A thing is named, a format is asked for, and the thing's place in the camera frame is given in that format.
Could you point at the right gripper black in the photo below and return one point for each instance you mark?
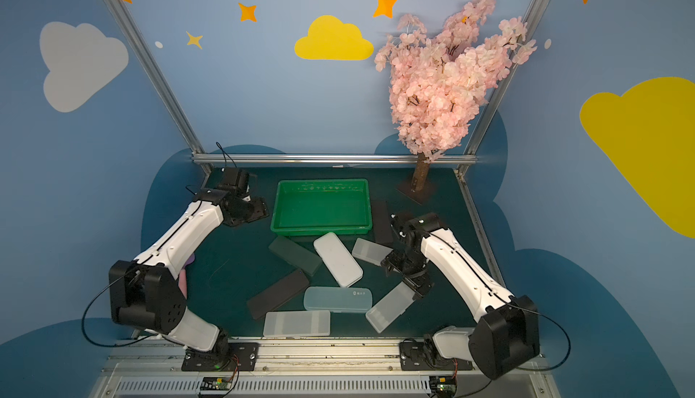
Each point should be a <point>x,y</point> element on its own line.
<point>407,267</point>

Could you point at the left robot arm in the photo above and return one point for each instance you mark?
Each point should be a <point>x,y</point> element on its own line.
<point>144,292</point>

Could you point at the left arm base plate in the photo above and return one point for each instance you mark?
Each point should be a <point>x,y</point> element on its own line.
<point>241,356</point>

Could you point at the circuit board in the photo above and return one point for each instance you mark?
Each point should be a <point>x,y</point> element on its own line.
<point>442,387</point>
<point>215,385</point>

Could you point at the light blue pencil case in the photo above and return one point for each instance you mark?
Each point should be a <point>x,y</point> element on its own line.
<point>338,300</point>

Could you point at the green plastic storage tray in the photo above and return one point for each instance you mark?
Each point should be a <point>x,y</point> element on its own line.
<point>317,207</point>

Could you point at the aluminium front rail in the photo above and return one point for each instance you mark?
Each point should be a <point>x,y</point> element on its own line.
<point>306,367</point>

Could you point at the black pencil case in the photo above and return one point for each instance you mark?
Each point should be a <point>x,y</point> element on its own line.
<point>381,223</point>
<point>278,294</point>

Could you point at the pink blossom artificial tree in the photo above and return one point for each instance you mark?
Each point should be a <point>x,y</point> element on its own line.
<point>438,84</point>

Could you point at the frosted pencil case front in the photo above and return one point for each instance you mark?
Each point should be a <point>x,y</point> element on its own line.
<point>297,324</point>

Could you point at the right circuit board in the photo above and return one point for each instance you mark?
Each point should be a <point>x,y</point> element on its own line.
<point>442,387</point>

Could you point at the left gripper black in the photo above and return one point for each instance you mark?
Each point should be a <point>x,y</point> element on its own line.
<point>255,210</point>

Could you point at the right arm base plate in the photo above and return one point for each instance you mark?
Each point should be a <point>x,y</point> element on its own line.
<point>423,356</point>

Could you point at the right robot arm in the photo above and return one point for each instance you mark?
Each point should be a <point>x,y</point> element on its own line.
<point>506,334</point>

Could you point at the white opaque pencil case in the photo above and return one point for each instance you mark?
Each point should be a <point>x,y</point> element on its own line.
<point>340,263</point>

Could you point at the frosted clear pencil case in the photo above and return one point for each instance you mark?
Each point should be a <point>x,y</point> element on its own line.
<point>370,252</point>

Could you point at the dark translucent grey pencil case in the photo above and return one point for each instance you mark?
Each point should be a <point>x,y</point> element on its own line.
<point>296,255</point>

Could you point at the purple pink toy shovel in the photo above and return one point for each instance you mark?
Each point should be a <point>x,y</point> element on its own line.
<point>183,277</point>

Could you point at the left circuit board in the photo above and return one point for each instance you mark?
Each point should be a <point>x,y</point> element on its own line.
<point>215,385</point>

